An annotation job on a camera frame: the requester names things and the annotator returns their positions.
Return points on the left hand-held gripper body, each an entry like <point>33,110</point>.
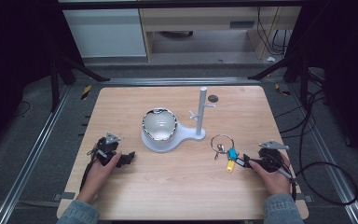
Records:
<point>103,150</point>

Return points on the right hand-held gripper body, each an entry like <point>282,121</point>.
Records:
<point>269,159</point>

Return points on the person's right hand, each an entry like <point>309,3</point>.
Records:
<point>275,183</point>

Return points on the person's left hand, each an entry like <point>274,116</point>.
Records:
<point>97,177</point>

